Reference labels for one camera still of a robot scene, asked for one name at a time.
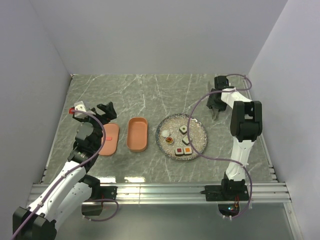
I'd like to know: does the red sushi roll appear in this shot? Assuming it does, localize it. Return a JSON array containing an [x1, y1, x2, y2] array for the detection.
[[174, 147, 184, 157]]

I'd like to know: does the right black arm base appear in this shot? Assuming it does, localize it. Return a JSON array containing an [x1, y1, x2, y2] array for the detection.
[[200, 178, 250, 202]]

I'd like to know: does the speckled round plate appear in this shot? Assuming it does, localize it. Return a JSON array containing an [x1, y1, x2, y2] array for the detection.
[[155, 113, 208, 162]]

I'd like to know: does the pink lunch box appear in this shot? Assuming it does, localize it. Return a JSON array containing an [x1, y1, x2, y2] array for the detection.
[[126, 117, 148, 153]]

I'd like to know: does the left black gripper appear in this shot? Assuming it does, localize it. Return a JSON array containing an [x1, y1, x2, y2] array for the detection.
[[73, 101, 116, 149]]

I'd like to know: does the aluminium front rail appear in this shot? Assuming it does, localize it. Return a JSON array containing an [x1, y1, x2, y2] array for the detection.
[[29, 182, 292, 206]]

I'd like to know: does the green sushi roll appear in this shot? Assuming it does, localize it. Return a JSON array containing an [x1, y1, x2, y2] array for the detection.
[[178, 124, 188, 135]]

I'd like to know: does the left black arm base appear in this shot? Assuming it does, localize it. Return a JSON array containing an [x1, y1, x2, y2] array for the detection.
[[79, 174, 120, 222]]

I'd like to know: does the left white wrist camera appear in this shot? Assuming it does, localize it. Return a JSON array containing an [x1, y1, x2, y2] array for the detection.
[[68, 100, 90, 119]]

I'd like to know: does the pink lunch box lid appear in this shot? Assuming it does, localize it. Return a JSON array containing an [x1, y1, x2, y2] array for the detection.
[[99, 123, 120, 156]]

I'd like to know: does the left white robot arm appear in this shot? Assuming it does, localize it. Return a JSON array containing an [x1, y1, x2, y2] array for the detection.
[[11, 101, 117, 240]]

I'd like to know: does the cucumber sushi roll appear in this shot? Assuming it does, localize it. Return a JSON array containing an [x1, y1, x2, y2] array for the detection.
[[182, 135, 192, 146]]

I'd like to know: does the small noodle soup cup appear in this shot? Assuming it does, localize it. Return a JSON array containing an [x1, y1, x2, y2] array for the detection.
[[165, 136, 174, 145]]

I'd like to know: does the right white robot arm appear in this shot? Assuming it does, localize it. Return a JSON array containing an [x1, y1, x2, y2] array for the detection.
[[206, 75, 263, 182]]

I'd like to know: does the orange sushi roll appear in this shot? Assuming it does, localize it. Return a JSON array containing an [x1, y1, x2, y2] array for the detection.
[[183, 146, 193, 156]]

